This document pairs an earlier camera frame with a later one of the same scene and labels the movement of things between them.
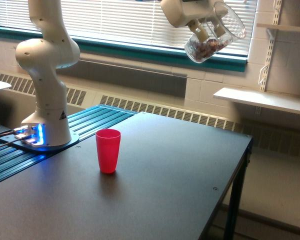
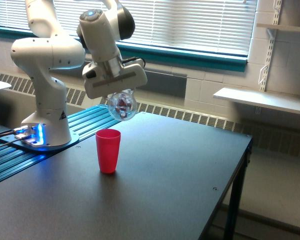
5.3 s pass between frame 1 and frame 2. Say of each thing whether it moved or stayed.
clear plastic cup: moved
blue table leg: stayed
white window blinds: stayed
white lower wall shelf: stayed
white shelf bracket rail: stayed
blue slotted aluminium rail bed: stayed
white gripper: moved
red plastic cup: stayed
